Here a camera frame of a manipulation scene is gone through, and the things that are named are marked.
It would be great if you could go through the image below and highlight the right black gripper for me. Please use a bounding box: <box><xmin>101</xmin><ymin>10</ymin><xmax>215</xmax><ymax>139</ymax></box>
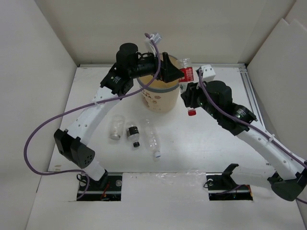
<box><xmin>181</xmin><ymin>78</ymin><xmax>220</xmax><ymax>120</ymax></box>

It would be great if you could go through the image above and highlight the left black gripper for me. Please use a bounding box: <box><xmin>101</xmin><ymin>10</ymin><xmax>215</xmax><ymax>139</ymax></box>
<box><xmin>129</xmin><ymin>48</ymin><xmax>184</xmax><ymax>83</ymax></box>

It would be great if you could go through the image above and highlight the red label bottle red cap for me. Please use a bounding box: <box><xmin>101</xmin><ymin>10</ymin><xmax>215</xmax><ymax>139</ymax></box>
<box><xmin>178</xmin><ymin>57</ymin><xmax>198</xmax><ymax>117</ymax></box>

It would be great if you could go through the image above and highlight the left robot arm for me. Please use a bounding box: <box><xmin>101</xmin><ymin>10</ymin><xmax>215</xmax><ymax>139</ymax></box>
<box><xmin>54</xmin><ymin>43</ymin><xmax>184</xmax><ymax>190</ymax></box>

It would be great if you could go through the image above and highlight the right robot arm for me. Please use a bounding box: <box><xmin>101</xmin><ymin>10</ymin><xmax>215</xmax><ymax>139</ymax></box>
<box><xmin>181</xmin><ymin>80</ymin><xmax>307</xmax><ymax>201</ymax></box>

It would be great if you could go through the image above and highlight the beige bin with grey rim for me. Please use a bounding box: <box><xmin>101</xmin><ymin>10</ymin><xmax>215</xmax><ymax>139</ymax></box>
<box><xmin>136</xmin><ymin>54</ymin><xmax>181</xmax><ymax>113</ymax></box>

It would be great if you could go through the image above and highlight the clear crumpled bottle white cap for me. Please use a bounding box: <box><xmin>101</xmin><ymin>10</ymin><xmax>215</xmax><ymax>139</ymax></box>
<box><xmin>142</xmin><ymin>119</ymin><xmax>161</xmax><ymax>160</ymax></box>

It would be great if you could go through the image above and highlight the small bottle with black cap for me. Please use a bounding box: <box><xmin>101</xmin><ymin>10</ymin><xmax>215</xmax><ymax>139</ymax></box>
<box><xmin>126</xmin><ymin>122</ymin><xmax>140</xmax><ymax>148</ymax></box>

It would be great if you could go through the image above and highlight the clear jar with silver lid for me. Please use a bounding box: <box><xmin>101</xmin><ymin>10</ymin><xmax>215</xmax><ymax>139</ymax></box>
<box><xmin>109</xmin><ymin>115</ymin><xmax>125</xmax><ymax>140</ymax></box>

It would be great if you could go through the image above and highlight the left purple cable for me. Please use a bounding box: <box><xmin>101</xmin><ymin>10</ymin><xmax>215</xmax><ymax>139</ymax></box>
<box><xmin>23</xmin><ymin>33</ymin><xmax>161</xmax><ymax>198</ymax></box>

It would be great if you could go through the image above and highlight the purple cable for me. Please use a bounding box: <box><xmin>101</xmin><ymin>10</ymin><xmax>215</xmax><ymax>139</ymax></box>
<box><xmin>23</xmin><ymin>33</ymin><xmax>161</xmax><ymax>198</ymax></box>
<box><xmin>198</xmin><ymin>69</ymin><xmax>307</xmax><ymax>168</ymax></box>

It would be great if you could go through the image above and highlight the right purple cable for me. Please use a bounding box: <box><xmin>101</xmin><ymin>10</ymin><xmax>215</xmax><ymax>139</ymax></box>
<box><xmin>198</xmin><ymin>69</ymin><xmax>307</xmax><ymax>168</ymax></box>

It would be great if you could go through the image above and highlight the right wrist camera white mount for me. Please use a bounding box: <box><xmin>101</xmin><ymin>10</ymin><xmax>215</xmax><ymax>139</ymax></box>
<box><xmin>196</xmin><ymin>64</ymin><xmax>216</xmax><ymax>82</ymax></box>

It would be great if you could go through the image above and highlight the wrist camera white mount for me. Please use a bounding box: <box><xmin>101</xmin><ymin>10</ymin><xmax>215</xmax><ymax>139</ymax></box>
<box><xmin>144</xmin><ymin>32</ymin><xmax>162</xmax><ymax>53</ymax></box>
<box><xmin>196</xmin><ymin>64</ymin><xmax>216</xmax><ymax>82</ymax></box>

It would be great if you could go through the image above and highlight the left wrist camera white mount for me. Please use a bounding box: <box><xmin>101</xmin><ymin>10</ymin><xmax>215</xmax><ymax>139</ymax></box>
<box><xmin>144</xmin><ymin>32</ymin><xmax>162</xmax><ymax>53</ymax></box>

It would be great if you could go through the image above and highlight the aluminium rail frame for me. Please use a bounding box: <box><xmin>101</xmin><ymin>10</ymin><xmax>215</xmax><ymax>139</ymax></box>
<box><xmin>74</xmin><ymin>63</ymin><xmax>264</xmax><ymax>127</ymax></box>

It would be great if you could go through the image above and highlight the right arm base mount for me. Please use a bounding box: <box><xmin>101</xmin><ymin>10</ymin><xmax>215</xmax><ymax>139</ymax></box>
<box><xmin>203</xmin><ymin>163</ymin><xmax>253</xmax><ymax>201</ymax></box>

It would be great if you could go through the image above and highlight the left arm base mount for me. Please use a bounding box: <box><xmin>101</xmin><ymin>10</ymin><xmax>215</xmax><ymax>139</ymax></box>
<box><xmin>76</xmin><ymin>173</ymin><xmax>123</xmax><ymax>202</ymax></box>

